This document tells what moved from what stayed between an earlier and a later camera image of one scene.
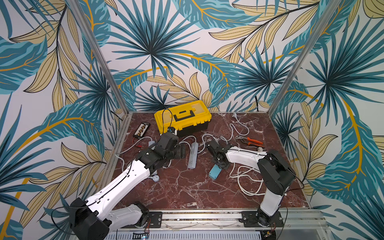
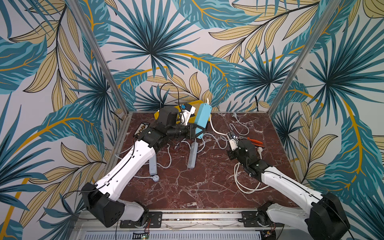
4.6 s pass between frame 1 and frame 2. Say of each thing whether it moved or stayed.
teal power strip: moved
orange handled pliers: stayed
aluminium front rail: stayed
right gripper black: moved
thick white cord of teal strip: moved
